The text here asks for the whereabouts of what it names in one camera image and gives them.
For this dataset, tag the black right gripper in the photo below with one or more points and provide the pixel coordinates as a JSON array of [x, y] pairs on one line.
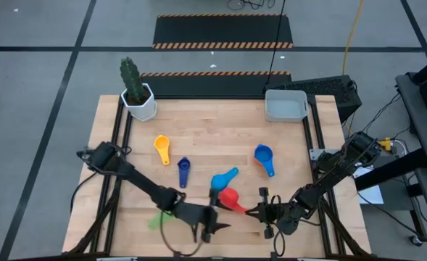
[[274, 214]]

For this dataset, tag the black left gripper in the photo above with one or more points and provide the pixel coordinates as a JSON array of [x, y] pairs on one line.
[[198, 215]]

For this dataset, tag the red measuring cup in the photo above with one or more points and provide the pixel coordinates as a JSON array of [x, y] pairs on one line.
[[229, 197]]

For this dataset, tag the light blue measuring cup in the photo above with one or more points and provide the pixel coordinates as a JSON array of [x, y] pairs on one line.
[[218, 182]]

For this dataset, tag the small navy measuring cup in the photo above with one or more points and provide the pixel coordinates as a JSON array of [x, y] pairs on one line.
[[183, 165]]

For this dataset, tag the green measuring cup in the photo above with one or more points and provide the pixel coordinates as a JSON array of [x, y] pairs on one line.
[[157, 221]]

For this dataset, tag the yellow measuring cup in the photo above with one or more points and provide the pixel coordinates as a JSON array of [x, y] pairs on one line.
[[161, 142]]

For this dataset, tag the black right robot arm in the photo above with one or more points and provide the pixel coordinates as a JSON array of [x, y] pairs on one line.
[[336, 170]]

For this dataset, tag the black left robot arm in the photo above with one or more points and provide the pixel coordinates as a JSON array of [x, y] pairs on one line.
[[140, 181]]

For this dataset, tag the grey plastic basket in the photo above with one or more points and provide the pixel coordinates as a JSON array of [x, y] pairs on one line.
[[285, 107]]

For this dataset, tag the white floor sheet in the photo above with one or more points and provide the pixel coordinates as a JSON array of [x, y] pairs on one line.
[[372, 195]]

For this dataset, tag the black hazard-striped floor mat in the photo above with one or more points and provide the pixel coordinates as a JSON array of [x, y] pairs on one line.
[[222, 30], [213, 85]]

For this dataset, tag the white hexagonal plant pot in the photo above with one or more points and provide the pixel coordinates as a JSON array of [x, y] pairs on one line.
[[142, 110]]

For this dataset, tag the black slanted support beam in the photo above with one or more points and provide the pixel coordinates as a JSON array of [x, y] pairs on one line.
[[387, 172]]

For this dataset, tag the black computer tower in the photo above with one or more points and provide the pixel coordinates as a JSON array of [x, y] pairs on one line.
[[329, 88]]

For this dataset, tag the green cactus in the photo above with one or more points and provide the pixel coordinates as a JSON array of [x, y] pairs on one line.
[[133, 81]]

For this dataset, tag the black caster wheel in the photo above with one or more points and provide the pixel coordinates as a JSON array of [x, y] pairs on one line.
[[416, 240]]

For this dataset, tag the black side desk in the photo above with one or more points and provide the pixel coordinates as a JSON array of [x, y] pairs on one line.
[[421, 123]]

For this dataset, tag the grey metal arm base plate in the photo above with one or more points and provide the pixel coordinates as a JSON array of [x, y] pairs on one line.
[[316, 154]]

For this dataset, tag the black aluminium table frame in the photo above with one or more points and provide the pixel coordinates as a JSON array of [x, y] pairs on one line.
[[312, 100]]

